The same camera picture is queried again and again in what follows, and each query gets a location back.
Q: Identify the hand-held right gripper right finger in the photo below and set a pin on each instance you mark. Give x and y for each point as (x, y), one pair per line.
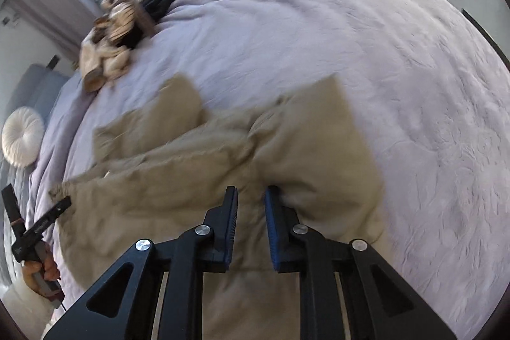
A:
(271, 228)

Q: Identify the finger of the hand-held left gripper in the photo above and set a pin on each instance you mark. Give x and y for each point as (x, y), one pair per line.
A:
(50, 214)
(14, 206)

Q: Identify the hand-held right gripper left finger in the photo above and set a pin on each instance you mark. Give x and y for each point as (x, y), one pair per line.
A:
(233, 224)

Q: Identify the khaki puffer jacket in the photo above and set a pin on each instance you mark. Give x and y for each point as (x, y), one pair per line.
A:
(299, 149)

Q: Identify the person's left forearm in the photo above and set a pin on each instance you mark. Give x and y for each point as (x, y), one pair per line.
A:
(20, 316)

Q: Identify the person's left hand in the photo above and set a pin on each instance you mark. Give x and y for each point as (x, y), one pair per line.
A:
(48, 268)

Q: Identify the round white pleated pillow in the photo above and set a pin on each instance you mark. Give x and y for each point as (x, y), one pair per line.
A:
(23, 137)

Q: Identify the grey quilted headboard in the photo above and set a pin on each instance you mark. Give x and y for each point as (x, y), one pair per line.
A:
(40, 85)

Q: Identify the beige striped garment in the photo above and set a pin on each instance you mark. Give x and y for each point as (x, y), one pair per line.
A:
(107, 61)

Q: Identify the lavender plush blanket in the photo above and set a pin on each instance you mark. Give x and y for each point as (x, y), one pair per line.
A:
(358, 45)

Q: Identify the dark garment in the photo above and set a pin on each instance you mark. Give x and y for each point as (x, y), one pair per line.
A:
(159, 1)

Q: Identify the black bed frame edge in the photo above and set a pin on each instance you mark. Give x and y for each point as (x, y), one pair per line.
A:
(490, 33)

